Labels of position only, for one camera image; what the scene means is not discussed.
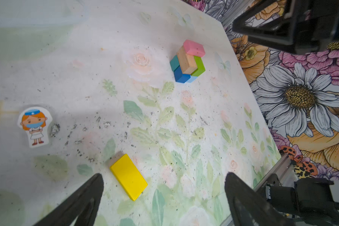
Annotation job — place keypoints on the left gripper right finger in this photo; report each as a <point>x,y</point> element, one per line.
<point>249,208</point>

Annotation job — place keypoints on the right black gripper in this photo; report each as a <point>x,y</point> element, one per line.
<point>305,26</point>

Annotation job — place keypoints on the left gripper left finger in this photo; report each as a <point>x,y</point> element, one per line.
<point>79,208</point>

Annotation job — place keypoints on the yellow rectangular wood block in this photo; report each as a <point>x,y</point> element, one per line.
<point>129,177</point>

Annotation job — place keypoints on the green rectangular wood block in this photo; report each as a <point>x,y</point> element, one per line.
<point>200,67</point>

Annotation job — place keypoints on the pink rectangular wood block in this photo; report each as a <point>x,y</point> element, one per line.
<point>193,48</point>

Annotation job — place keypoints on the natural wood rectangular block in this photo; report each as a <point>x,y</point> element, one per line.
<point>187,62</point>

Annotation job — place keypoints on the dark blue wood cube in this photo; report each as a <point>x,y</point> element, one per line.
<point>181,77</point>

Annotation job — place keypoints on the teal wood cube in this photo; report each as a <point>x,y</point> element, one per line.
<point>174,63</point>

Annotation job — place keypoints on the round cartoon face sticker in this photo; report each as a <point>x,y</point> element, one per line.
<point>35,122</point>

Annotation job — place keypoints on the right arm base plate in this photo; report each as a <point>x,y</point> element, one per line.
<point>280,197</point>

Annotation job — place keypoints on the right aluminium corner post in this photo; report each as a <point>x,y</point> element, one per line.
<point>232,10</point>

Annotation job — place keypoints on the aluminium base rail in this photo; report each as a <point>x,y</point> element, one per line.
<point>282,169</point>

